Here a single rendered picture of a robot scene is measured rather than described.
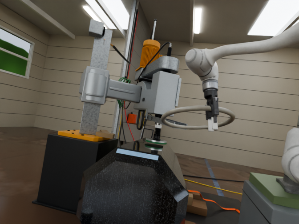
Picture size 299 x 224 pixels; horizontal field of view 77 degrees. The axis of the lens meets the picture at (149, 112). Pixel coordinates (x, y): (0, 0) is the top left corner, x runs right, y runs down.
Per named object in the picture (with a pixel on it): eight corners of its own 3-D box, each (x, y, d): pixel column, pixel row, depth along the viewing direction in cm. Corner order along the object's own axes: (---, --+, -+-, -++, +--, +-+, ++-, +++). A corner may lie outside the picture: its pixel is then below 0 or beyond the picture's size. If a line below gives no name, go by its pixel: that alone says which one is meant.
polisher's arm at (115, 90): (78, 92, 208) (82, 70, 208) (78, 94, 239) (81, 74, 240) (141, 103, 236) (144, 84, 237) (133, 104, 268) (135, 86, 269)
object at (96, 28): (83, 31, 211) (86, 18, 211) (91, 38, 228) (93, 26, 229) (100, 32, 207) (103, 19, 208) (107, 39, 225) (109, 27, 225)
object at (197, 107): (150, 125, 143) (150, 121, 144) (204, 132, 159) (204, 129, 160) (183, 104, 100) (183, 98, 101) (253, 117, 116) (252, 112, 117)
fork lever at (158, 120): (143, 118, 211) (143, 114, 211) (159, 120, 218) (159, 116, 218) (168, 127, 146) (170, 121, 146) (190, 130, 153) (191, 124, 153)
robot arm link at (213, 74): (205, 88, 121) (195, 80, 111) (204, 66, 125) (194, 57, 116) (222, 83, 114) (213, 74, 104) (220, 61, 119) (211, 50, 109)
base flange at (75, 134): (55, 134, 209) (56, 130, 209) (79, 132, 257) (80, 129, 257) (96, 142, 200) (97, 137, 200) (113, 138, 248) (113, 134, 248)
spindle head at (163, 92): (142, 114, 213) (147, 76, 215) (159, 118, 221) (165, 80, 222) (152, 116, 179) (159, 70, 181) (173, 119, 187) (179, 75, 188)
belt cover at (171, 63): (134, 83, 268) (135, 71, 269) (150, 86, 276) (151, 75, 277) (159, 70, 178) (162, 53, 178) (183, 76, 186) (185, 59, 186)
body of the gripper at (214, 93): (220, 89, 108) (221, 104, 105) (213, 94, 116) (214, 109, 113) (207, 87, 107) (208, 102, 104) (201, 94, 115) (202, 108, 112)
